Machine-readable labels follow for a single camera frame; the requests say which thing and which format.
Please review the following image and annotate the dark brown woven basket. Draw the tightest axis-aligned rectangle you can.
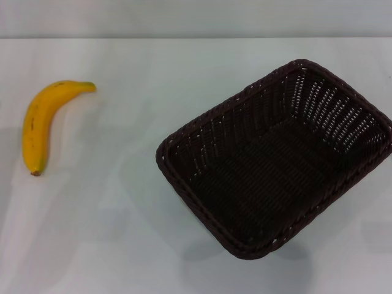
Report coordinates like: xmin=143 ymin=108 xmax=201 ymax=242
xmin=155 ymin=58 xmax=392 ymax=262

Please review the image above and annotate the yellow banana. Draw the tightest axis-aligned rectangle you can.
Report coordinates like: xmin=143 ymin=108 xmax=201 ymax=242
xmin=21 ymin=80 xmax=97 ymax=177

